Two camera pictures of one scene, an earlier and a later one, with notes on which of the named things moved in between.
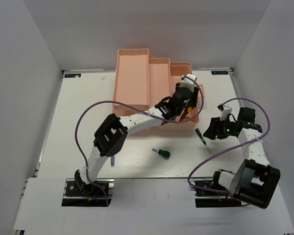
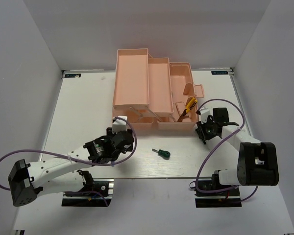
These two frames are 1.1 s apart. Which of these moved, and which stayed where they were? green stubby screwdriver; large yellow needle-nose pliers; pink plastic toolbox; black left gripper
Moved: black left gripper
Stayed: green stubby screwdriver; pink plastic toolbox; large yellow needle-nose pliers
